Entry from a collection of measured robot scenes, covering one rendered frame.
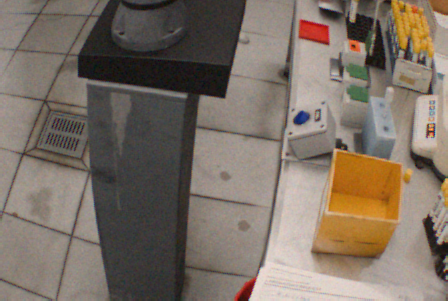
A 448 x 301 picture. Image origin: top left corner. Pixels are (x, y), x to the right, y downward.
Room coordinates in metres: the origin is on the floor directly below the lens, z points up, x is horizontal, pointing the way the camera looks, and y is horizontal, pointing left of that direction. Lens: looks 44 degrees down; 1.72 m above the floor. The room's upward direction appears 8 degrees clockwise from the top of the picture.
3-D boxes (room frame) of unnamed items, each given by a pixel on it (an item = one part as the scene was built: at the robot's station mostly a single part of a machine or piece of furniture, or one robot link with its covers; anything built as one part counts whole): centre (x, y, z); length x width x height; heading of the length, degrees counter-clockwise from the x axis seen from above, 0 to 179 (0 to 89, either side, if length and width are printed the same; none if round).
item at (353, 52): (1.09, -0.23, 0.92); 0.05 x 0.04 x 0.06; 89
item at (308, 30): (1.22, -0.16, 0.88); 0.07 x 0.07 x 0.01; 87
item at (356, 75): (1.02, -0.23, 0.91); 0.05 x 0.04 x 0.07; 87
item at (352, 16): (1.23, -0.28, 0.93); 0.17 x 0.09 x 0.11; 177
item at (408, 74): (1.19, -0.39, 0.91); 0.20 x 0.10 x 0.07; 177
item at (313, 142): (0.87, -0.16, 0.92); 0.13 x 0.07 x 0.08; 87
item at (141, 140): (1.06, 0.16, 0.44); 0.20 x 0.20 x 0.87; 87
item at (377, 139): (0.87, -0.27, 0.92); 0.10 x 0.07 x 0.10; 3
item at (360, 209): (0.70, -0.23, 0.92); 0.13 x 0.13 x 0.10; 84
